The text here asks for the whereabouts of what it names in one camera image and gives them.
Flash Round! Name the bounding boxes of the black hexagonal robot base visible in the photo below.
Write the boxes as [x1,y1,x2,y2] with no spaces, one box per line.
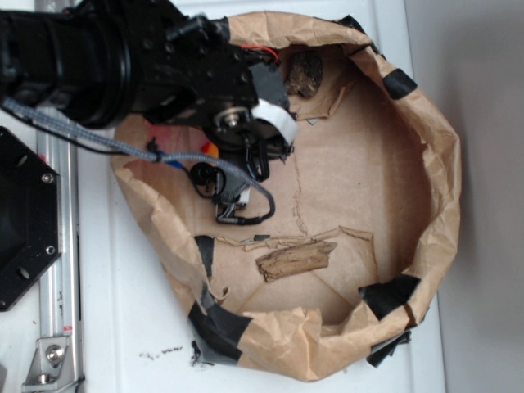
[1,127,61,312]

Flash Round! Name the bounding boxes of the brown paper bag basin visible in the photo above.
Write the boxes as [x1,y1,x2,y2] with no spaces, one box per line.
[111,11,461,382]

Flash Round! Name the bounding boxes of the grey braided cable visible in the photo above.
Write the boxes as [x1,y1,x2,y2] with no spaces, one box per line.
[0,97,276,226]

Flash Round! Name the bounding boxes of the tan driftwood piece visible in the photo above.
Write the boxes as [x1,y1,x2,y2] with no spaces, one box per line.
[255,241,337,282]

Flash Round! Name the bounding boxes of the aluminium extrusion rail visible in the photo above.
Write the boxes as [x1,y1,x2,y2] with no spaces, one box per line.
[20,0,85,393]

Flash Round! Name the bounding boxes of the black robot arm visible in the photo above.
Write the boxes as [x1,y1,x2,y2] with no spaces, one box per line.
[1,1,298,181]

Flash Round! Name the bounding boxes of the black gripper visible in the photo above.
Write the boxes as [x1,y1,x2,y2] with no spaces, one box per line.
[126,1,298,182]

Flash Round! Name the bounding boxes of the yellow rubber duck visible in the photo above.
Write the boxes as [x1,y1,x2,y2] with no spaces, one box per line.
[201,142,219,158]

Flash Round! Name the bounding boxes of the metal corner bracket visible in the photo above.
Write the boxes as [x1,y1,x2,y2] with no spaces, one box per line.
[21,337,74,392]

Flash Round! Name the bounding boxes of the dark brown rock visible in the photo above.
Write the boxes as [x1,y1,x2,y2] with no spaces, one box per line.
[285,51,323,98]

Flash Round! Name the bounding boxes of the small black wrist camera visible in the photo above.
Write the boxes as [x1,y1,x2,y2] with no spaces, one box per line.
[189,162,251,225]

